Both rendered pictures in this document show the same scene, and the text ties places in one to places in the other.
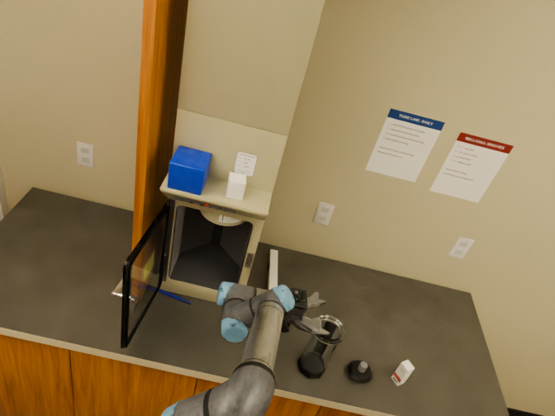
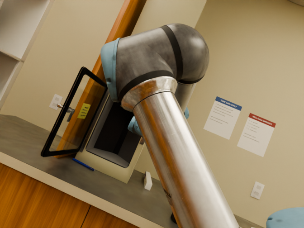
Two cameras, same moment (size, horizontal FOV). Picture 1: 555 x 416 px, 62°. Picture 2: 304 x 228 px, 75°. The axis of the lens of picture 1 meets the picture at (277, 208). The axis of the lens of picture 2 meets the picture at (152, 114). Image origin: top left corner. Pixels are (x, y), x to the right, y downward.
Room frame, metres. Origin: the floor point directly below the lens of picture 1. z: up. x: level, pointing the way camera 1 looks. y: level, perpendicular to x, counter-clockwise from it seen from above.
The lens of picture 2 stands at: (0.08, -0.08, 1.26)
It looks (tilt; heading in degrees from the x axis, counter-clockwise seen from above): 4 degrees up; 7
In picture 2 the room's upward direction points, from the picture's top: 23 degrees clockwise
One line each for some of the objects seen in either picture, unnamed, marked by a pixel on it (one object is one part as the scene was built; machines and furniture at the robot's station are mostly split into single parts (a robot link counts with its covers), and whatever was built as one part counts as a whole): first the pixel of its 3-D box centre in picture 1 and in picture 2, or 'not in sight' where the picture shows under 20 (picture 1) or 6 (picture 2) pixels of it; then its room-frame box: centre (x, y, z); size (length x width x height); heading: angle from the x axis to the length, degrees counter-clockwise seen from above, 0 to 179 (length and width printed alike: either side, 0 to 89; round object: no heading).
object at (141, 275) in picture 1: (144, 276); (79, 115); (0.97, 0.34, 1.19); 0.30 x 0.01 x 0.40; 178
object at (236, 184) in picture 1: (235, 186); not in sight; (1.09, 0.14, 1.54); 0.05 x 0.05 x 0.06; 12
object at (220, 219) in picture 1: (225, 203); not in sight; (1.25, 0.18, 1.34); 0.18 x 0.18 x 0.05
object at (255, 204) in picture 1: (215, 202); not in sight; (1.09, 0.18, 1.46); 0.32 x 0.11 x 0.10; 94
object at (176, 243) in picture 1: (215, 229); (122, 129); (1.27, 0.20, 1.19); 0.26 x 0.24 x 0.35; 94
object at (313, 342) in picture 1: (320, 347); not in sight; (1.00, -0.28, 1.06); 0.11 x 0.11 x 0.21
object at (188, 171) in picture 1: (189, 170); not in sight; (1.08, 0.28, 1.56); 0.10 x 0.10 x 0.09; 4
